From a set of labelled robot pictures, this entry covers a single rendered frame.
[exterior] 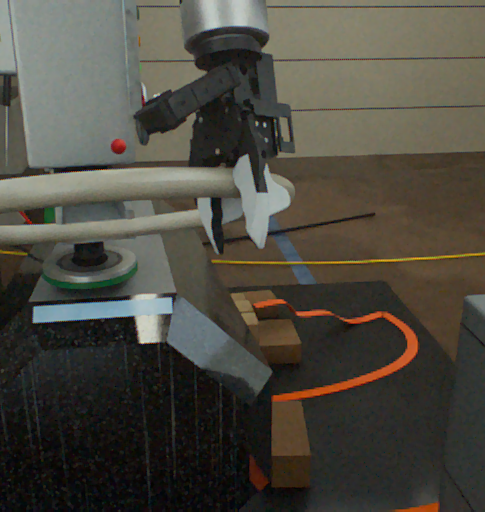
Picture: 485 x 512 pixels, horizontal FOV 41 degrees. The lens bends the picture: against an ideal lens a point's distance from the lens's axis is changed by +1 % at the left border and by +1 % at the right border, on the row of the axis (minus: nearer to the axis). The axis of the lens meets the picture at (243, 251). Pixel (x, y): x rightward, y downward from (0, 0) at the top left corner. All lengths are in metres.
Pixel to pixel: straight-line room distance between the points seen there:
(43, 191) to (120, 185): 0.07
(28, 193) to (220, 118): 0.20
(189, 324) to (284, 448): 0.74
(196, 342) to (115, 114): 0.54
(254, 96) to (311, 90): 6.21
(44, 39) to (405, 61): 6.04
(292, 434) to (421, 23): 5.63
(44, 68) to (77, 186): 0.78
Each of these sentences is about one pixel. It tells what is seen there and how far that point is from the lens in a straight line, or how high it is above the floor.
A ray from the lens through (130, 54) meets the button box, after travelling 1.36.
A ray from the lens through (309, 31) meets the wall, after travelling 6.86.
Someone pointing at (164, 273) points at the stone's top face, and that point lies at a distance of 1.60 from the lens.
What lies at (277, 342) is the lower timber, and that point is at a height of 0.11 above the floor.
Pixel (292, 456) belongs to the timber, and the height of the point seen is 0.13.
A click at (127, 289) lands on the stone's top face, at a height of 0.80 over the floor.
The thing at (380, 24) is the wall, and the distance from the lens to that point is 7.07.
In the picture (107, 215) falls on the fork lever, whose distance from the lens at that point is 1.20.
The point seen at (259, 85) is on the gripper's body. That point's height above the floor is 1.33.
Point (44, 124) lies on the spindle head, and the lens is 1.38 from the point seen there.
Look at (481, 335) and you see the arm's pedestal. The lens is 1.37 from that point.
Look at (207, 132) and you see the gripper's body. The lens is 0.67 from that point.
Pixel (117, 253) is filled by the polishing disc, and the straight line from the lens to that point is 1.59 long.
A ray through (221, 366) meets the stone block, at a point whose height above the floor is 0.63.
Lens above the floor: 1.40
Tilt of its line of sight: 20 degrees down
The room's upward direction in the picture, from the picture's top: straight up
